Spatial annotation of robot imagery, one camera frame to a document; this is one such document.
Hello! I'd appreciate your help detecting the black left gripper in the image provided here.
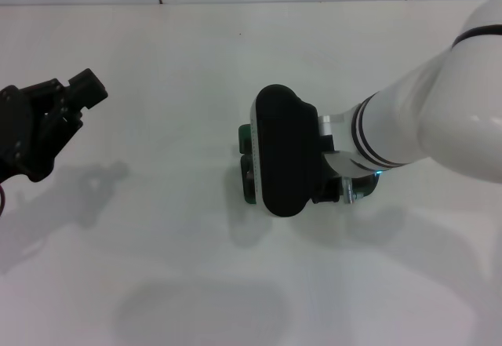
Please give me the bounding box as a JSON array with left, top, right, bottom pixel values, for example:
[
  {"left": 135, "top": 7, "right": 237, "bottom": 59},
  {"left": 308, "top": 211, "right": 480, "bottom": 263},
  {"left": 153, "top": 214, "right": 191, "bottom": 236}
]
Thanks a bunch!
[{"left": 0, "top": 67, "right": 109, "bottom": 184}]

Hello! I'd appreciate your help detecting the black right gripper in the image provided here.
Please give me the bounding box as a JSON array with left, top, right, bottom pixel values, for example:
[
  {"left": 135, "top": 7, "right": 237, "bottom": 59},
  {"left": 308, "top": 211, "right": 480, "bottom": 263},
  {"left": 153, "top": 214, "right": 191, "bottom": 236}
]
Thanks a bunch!
[{"left": 313, "top": 165, "right": 344, "bottom": 205}]

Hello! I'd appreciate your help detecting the dark green glasses case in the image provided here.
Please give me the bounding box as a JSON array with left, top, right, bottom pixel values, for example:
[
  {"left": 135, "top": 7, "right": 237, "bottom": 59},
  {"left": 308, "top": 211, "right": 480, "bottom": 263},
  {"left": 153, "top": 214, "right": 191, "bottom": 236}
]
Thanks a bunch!
[{"left": 237, "top": 123, "right": 380, "bottom": 207}]

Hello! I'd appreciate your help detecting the white black wrist camera box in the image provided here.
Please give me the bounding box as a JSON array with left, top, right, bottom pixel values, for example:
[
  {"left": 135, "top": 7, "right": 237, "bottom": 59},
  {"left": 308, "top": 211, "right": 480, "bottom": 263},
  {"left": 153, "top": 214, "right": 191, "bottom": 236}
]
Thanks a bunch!
[{"left": 249, "top": 83, "right": 336, "bottom": 219}]

